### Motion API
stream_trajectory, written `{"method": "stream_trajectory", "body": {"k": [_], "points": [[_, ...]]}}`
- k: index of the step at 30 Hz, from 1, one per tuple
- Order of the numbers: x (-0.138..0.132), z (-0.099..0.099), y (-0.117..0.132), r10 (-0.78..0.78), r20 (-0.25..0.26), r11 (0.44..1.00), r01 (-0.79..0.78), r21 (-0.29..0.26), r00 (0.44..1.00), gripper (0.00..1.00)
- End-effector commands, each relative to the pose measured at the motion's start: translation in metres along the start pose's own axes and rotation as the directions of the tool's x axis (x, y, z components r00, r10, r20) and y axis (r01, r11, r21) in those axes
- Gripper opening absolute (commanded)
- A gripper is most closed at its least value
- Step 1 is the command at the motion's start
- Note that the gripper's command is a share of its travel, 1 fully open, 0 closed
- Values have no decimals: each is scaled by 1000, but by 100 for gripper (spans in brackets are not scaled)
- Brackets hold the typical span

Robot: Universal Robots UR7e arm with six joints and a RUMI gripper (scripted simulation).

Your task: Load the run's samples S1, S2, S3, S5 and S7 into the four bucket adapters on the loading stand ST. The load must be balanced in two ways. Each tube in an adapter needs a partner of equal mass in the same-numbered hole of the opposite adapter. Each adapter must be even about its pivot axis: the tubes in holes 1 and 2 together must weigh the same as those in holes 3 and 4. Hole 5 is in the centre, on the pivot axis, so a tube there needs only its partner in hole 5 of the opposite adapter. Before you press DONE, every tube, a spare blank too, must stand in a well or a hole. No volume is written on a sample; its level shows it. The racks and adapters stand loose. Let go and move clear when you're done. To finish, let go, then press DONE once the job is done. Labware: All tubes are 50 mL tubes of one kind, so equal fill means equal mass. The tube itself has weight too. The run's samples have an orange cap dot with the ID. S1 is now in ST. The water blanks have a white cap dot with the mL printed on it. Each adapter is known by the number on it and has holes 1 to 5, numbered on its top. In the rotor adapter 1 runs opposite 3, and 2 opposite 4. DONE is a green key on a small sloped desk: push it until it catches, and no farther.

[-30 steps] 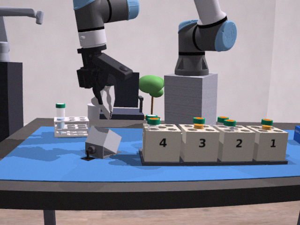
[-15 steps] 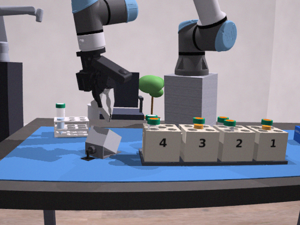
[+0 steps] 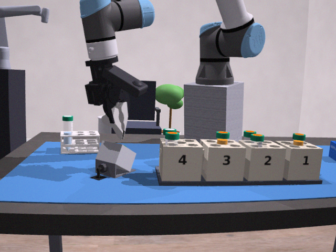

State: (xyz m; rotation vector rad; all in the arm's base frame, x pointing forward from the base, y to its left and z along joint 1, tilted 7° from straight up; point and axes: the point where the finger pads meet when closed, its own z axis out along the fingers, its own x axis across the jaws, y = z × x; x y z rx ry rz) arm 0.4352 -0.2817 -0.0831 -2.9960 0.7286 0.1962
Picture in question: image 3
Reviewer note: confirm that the blue tube rack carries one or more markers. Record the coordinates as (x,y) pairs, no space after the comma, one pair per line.
(332,151)

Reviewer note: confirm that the clear tube with orange liquid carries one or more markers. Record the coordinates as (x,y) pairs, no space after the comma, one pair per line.
(171,138)

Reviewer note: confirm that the white tube rack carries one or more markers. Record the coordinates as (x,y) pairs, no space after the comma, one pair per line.
(83,145)

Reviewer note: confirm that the blue bench mat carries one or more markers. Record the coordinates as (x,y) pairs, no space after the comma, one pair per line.
(49,177)

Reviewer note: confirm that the beige bucket adapter block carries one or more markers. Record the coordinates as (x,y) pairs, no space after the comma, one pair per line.
(301,162)
(182,162)
(265,163)
(223,162)

